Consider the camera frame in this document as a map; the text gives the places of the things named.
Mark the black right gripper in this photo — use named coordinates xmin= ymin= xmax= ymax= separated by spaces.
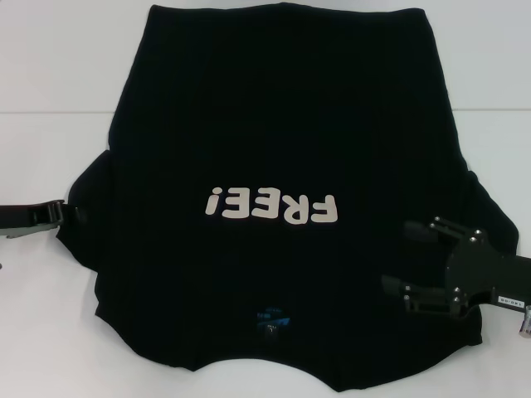
xmin=381 ymin=215 xmax=531 ymax=321

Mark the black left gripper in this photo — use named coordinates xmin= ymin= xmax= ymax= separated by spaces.
xmin=0 ymin=199 xmax=89 ymax=240

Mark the black shirt with FREE print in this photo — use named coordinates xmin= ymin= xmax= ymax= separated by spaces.
xmin=56 ymin=2 xmax=522 ymax=398

